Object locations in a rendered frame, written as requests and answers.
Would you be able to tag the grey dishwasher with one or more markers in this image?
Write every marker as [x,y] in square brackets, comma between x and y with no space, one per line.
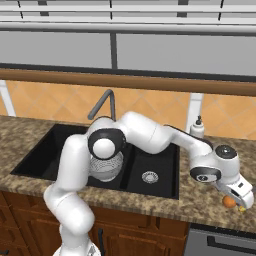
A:
[216,243]

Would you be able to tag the white window blinds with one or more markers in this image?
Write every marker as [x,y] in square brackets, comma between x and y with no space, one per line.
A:
[133,15]

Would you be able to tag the wooden cupboard door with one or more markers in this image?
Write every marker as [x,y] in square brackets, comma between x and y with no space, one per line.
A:
[140,238]

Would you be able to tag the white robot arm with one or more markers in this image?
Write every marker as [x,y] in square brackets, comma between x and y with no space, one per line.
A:
[73,173]

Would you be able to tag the grey window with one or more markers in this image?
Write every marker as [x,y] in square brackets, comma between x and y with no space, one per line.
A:
[166,53]

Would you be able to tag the grey sink faucet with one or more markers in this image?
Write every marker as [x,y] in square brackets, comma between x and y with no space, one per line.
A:
[106,100]

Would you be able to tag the white soap dispenser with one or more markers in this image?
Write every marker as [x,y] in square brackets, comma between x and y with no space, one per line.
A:
[197,129]

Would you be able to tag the black kitchen sink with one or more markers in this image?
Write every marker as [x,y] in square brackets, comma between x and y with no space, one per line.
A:
[153,160]

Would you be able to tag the wooden window ledge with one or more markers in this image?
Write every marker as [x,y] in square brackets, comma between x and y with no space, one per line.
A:
[133,82]

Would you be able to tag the orange tangerine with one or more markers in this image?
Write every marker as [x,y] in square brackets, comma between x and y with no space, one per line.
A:
[228,202]

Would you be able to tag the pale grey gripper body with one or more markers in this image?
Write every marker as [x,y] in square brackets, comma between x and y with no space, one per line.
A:
[246,199]

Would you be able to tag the wooden drawer fronts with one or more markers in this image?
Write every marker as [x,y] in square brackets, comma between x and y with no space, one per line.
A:
[23,220]

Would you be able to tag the silver sink drain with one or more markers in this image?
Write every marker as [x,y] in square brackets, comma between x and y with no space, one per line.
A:
[150,177]

